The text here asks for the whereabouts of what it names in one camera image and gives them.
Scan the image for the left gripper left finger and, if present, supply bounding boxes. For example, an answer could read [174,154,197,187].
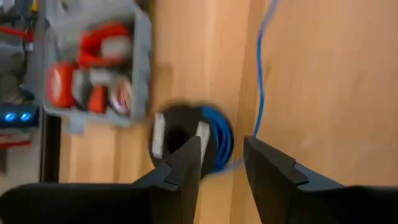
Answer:
[0,136,202,224]

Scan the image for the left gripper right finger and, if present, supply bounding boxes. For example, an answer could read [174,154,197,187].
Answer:
[243,136,398,224]

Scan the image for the blue network cable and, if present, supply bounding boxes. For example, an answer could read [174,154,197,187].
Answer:
[198,0,280,174]

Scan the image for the black computer with blue lights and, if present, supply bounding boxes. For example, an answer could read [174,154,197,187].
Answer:
[0,103,40,129]

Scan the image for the red round tape measure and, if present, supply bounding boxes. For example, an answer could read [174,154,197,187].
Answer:
[46,61,78,109]

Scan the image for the grey plastic tool case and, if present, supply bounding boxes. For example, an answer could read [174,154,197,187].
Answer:
[30,0,154,135]

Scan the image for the red stick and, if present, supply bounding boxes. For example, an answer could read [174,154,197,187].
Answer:
[0,26,34,42]

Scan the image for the red handled pliers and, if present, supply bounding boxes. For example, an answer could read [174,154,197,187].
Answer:
[76,22,132,68]

